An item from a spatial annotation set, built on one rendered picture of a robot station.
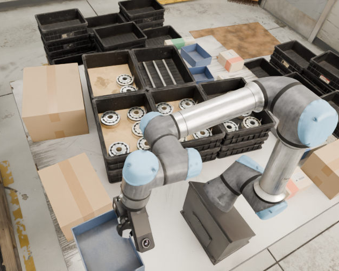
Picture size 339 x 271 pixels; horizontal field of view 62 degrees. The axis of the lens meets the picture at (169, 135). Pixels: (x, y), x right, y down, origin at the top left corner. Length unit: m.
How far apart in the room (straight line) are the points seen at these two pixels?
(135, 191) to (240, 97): 0.40
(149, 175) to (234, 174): 0.61
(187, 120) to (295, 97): 0.30
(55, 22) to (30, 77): 1.38
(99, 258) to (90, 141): 0.84
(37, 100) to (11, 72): 1.80
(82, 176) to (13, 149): 1.40
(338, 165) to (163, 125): 1.13
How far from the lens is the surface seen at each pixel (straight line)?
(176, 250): 1.36
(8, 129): 2.83
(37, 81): 1.76
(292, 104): 0.83
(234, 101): 0.83
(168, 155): 0.68
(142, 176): 0.61
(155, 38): 3.06
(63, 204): 1.29
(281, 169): 0.97
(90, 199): 1.28
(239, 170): 1.17
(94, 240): 0.98
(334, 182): 1.67
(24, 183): 2.45
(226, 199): 1.20
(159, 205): 1.43
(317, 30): 4.40
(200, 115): 0.78
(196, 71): 2.10
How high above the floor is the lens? 1.98
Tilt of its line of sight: 50 degrees down
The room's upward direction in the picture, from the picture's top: 8 degrees clockwise
